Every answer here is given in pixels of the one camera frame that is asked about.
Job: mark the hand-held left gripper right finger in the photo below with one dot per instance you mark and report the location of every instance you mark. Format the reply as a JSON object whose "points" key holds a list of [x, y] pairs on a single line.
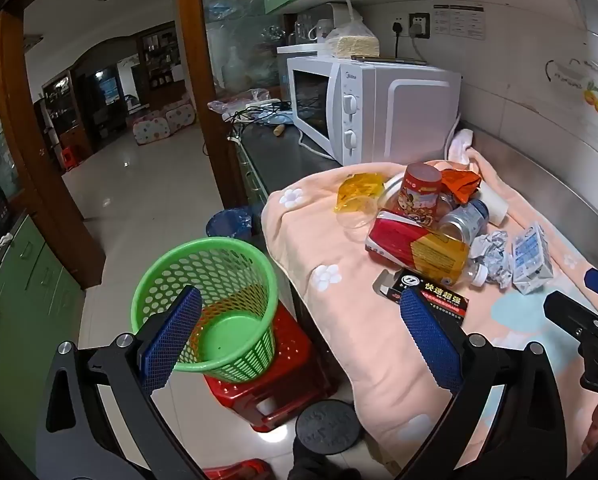
{"points": [[429, 340]]}

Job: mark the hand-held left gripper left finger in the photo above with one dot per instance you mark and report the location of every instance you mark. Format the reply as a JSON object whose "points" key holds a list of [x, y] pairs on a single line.
{"points": [[174, 340]]}

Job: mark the black red card box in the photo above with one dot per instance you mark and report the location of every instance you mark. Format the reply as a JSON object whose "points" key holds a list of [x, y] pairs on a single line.
{"points": [[444, 297]]}

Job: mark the green plastic basket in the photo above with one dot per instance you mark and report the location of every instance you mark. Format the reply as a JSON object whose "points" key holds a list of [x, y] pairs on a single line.
{"points": [[229, 330]]}

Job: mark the white blue milk carton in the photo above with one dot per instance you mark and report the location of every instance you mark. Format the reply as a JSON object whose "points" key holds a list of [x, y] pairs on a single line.
{"points": [[531, 257]]}

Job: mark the yellow label plastic bottle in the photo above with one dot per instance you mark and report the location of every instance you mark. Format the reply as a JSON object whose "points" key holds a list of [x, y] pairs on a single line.
{"points": [[439, 255]]}

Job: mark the silver paper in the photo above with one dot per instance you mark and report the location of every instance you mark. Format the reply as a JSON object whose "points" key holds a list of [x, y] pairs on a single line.
{"points": [[494, 257]]}

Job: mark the blue drink can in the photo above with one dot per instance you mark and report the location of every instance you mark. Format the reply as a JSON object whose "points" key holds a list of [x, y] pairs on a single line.
{"points": [[466, 220]]}

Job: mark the white round plastic lid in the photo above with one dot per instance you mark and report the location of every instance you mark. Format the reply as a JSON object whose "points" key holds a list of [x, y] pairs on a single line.
{"points": [[361, 222]]}

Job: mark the white paper cup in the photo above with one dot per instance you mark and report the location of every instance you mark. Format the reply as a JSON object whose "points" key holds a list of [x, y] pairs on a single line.
{"points": [[494, 205]]}

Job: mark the orange snack wrapper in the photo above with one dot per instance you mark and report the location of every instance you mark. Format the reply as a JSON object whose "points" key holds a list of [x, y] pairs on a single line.
{"points": [[461, 185]]}

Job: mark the yellow plastic wrapper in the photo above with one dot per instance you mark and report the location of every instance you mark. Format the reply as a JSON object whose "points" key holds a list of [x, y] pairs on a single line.
{"points": [[359, 190]]}

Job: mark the peach flower blanket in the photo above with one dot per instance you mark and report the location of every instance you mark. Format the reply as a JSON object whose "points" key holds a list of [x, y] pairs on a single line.
{"points": [[349, 320]]}

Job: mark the red plastic stool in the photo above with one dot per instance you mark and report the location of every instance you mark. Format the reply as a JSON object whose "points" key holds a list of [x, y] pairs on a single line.
{"points": [[299, 360], [239, 470]]}

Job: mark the blue lined waste bin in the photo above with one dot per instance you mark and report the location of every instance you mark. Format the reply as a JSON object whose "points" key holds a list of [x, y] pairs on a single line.
{"points": [[229, 222]]}

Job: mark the black round disc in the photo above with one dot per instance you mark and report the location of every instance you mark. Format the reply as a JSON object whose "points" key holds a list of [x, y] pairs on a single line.
{"points": [[329, 427]]}

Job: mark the green floor cabinet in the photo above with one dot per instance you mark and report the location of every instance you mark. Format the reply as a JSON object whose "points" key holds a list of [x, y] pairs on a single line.
{"points": [[24, 310]]}

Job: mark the person's dark trouser leg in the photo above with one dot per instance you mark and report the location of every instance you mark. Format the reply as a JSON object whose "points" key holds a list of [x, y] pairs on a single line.
{"points": [[319, 467]]}

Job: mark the green counter drawers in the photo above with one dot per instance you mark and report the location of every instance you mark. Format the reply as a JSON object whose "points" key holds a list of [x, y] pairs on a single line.
{"points": [[251, 175]]}

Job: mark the white pink cloth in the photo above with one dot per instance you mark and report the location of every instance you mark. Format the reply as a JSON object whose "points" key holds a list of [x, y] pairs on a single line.
{"points": [[461, 147]]}

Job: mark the small red stool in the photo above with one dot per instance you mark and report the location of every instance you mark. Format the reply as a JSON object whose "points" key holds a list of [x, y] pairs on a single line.
{"points": [[70, 157]]}

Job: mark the polka dot cushions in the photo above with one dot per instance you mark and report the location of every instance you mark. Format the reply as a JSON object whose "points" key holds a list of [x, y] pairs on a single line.
{"points": [[154, 127]]}

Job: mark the wooden pillar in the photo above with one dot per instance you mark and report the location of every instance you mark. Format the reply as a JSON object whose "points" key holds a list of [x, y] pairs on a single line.
{"points": [[44, 160]]}

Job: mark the short wooden stick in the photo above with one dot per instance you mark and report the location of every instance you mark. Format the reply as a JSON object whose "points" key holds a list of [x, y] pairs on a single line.
{"points": [[280, 130]]}

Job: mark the white microwave oven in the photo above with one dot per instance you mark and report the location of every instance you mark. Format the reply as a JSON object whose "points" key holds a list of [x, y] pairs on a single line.
{"points": [[409, 105]]}

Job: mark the pink clear plastic bag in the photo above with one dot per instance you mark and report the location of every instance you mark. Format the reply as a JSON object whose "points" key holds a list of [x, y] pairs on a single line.
{"points": [[239, 100]]}

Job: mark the bag of dried noodles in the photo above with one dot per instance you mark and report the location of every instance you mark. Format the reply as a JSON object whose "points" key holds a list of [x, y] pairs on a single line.
{"points": [[354, 40]]}

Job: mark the white mug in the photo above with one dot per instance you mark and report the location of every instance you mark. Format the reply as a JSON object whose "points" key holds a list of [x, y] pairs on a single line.
{"points": [[321, 30]]}

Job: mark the orange fruit wall sticker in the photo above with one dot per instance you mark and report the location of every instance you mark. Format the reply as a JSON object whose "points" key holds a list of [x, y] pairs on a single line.
{"points": [[595, 99]]}

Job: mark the wooden door frame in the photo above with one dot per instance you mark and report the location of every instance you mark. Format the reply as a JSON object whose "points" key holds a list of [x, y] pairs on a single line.
{"points": [[194, 60]]}

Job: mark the white wall notice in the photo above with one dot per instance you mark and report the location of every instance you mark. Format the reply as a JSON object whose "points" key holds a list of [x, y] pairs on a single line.
{"points": [[459, 21]]}

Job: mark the wall socket with plug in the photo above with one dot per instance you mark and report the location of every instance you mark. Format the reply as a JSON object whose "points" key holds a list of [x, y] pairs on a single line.
{"points": [[419, 24], [398, 26]]}

